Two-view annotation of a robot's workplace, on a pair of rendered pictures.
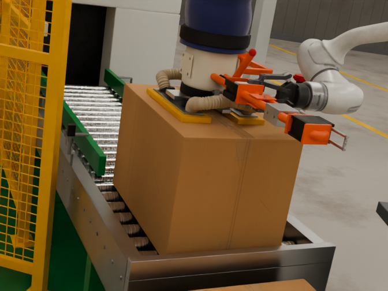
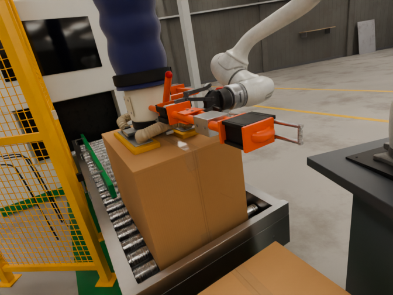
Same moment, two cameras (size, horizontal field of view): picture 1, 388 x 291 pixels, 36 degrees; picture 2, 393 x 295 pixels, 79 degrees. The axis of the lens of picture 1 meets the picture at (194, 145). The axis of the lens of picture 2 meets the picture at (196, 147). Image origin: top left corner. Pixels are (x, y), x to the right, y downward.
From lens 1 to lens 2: 0.98 m
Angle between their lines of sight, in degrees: 3
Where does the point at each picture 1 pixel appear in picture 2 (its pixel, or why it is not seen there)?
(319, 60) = (229, 67)
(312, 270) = (277, 226)
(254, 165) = (206, 170)
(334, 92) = (250, 86)
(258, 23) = (192, 74)
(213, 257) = (199, 257)
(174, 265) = (166, 281)
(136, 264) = not seen: outside the picture
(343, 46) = (244, 48)
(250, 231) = (221, 217)
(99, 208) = (105, 234)
